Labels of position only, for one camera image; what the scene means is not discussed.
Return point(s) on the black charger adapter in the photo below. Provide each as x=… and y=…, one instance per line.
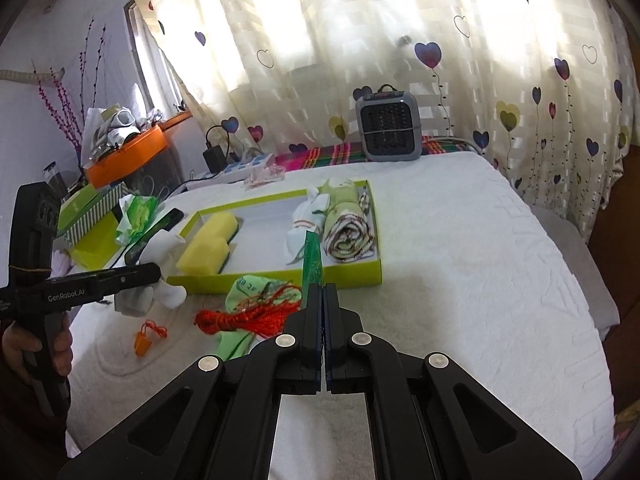
x=215, y=157

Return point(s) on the orange whistle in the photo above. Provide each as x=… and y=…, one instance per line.
x=142, y=345

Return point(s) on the white blue power strip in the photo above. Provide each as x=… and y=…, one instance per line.
x=250, y=165

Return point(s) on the orange window sill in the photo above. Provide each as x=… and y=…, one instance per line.
x=175, y=121

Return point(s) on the lime green box base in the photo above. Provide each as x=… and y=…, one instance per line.
x=95, y=252

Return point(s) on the striped green gift box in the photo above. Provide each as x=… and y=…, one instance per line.
x=90, y=210

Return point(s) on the white sock bundle grey toe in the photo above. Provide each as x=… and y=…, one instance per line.
x=165, y=295

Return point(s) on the orange wall tray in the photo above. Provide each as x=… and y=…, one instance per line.
x=125, y=160

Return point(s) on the lime green shallow box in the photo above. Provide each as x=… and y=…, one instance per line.
x=265, y=220

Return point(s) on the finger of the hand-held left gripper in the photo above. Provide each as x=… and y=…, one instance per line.
x=135, y=275

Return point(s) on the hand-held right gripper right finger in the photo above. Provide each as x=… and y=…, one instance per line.
x=334, y=320

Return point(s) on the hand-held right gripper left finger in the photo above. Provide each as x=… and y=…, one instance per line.
x=310, y=320

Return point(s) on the green tissue packet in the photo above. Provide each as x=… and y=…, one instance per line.
x=137, y=215

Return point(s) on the small clear sachet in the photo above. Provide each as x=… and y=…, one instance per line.
x=267, y=176

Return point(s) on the green tea packet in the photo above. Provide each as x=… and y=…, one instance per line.
x=314, y=265

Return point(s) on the pile of white packaging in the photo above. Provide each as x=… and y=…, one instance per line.
x=117, y=120

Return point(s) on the black smartphone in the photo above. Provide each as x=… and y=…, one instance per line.
x=155, y=232

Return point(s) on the heart print curtain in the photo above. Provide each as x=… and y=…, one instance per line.
x=350, y=35

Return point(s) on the window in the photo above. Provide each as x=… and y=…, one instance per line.
x=150, y=60

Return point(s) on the person's left forearm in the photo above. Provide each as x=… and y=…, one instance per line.
x=25, y=420

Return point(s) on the grey portable heater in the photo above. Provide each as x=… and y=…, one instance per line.
x=387, y=125

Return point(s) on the green towel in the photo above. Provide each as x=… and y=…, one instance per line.
x=345, y=235

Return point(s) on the person's left hand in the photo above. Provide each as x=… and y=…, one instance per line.
x=17, y=350

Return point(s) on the pink flower branches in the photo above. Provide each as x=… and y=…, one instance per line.
x=65, y=105

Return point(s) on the light green packet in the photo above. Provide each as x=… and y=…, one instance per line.
x=245, y=287

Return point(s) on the plaid cloth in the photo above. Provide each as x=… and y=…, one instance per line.
x=320, y=155

